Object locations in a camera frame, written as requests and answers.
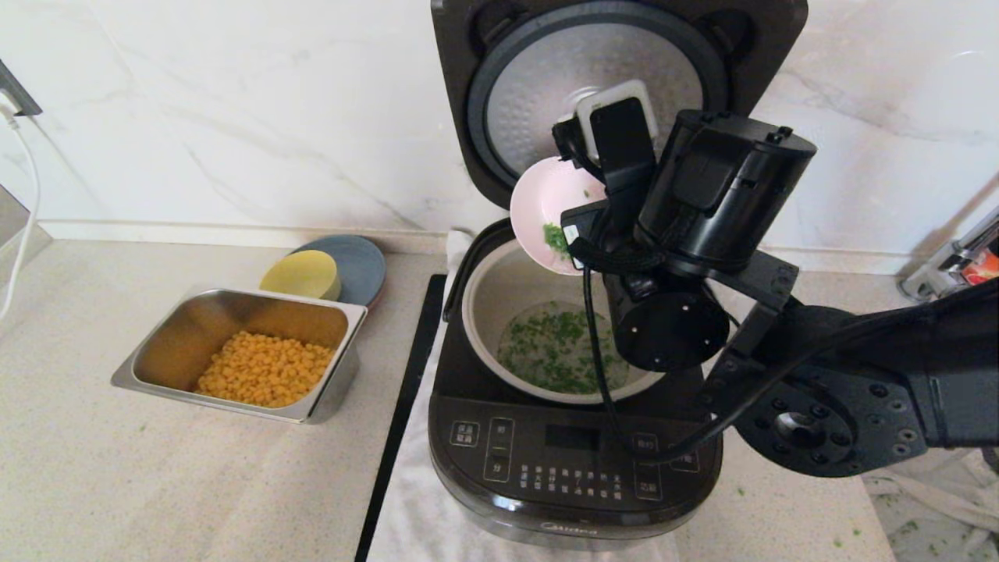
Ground white towel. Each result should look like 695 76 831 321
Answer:
367 229 681 562

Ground black rice cooker body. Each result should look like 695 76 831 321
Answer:
427 219 724 551

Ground blue plate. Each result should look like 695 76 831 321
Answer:
290 235 387 308

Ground chrome faucet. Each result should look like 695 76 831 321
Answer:
898 207 999 304

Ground stainless steel tray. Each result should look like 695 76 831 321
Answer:
110 287 368 425

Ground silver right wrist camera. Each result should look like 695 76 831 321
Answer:
576 78 659 161

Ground yellow bowl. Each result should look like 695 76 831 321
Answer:
258 250 342 302

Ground dark wall socket plate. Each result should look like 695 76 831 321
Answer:
0 59 44 118

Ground white cable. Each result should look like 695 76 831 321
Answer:
0 94 41 322

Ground yellow corn kernels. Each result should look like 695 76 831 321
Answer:
195 330 336 410

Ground black rice cooker lid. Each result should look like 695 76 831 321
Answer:
430 0 809 212

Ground black strip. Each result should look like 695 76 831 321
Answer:
355 275 448 562

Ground orange red item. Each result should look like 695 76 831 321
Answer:
964 250 999 286

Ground grey inner pot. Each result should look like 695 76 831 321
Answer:
462 238 666 405

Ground white cloth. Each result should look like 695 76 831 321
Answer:
862 449 999 562

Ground chopped green scallions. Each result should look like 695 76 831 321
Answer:
499 222 630 395

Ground white bowl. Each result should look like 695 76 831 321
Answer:
510 156 611 276

